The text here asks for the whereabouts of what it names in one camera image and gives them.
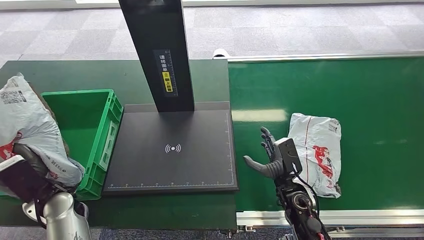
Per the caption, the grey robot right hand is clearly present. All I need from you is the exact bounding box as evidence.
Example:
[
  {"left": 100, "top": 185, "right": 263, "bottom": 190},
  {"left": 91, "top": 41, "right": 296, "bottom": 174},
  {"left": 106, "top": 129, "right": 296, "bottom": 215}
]
[{"left": 243, "top": 126, "right": 286, "bottom": 180}]

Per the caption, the grey red-print mailer package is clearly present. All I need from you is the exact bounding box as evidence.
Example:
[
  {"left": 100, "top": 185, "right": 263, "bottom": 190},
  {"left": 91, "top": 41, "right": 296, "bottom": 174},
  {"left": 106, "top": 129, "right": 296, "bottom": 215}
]
[
  {"left": 287, "top": 113, "right": 342, "bottom": 199},
  {"left": 0, "top": 73, "right": 85, "bottom": 198}
]

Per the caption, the green conveyor belt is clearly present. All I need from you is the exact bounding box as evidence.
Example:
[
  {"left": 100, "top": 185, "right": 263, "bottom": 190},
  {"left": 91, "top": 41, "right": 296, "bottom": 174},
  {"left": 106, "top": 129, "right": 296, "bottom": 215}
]
[{"left": 227, "top": 56, "right": 424, "bottom": 213}]

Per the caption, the white conveyor roller cap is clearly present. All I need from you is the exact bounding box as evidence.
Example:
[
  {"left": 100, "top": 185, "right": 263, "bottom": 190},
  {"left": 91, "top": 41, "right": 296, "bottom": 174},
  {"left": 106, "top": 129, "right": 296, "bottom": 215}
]
[{"left": 212, "top": 48, "right": 229, "bottom": 61}]

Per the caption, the black yellow label sticker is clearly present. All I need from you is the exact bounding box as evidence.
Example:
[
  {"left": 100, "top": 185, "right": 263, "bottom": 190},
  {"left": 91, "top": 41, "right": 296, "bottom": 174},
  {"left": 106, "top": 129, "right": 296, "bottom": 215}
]
[{"left": 152, "top": 49, "right": 179, "bottom": 98}]

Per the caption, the green plastic crate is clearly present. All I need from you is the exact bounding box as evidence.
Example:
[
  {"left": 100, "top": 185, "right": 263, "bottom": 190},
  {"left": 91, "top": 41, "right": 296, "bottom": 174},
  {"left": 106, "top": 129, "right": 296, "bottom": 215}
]
[{"left": 39, "top": 88, "right": 124, "bottom": 201}]

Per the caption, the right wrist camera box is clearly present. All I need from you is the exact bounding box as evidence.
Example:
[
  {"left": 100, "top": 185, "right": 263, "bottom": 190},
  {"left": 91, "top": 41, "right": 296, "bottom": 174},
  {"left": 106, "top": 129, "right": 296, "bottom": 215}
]
[{"left": 274, "top": 137, "right": 303, "bottom": 175}]

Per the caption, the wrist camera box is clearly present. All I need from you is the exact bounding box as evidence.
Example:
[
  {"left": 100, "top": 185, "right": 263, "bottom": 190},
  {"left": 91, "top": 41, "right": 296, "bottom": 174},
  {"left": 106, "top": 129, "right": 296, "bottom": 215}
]
[
  {"left": 274, "top": 137, "right": 303, "bottom": 175},
  {"left": 0, "top": 154, "right": 54, "bottom": 204}
]

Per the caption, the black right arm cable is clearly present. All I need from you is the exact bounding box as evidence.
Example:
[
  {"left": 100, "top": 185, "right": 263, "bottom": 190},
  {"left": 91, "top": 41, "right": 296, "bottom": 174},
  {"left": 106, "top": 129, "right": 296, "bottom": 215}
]
[{"left": 293, "top": 172, "right": 321, "bottom": 217}]

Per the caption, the black scanner base plate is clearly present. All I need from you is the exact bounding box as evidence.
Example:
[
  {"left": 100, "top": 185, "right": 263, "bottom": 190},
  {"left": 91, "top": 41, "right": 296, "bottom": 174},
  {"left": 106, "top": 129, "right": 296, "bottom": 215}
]
[{"left": 102, "top": 101, "right": 239, "bottom": 196}]

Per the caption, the aluminium conveyor side rail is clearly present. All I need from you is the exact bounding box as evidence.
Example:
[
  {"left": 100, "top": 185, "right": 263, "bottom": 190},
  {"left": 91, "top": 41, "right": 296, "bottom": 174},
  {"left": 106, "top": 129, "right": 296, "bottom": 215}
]
[
  {"left": 235, "top": 209, "right": 424, "bottom": 239},
  {"left": 213, "top": 51, "right": 424, "bottom": 63}
]

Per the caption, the black scanner post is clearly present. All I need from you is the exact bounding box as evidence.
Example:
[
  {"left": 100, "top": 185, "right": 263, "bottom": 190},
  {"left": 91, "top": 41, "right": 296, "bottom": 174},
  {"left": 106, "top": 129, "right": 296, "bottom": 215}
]
[{"left": 118, "top": 0, "right": 195, "bottom": 114}]

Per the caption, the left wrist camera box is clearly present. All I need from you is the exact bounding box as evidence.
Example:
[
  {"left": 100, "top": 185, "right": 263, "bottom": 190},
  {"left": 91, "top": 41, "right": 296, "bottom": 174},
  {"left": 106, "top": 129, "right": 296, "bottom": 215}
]
[{"left": 0, "top": 154, "right": 54, "bottom": 204}]

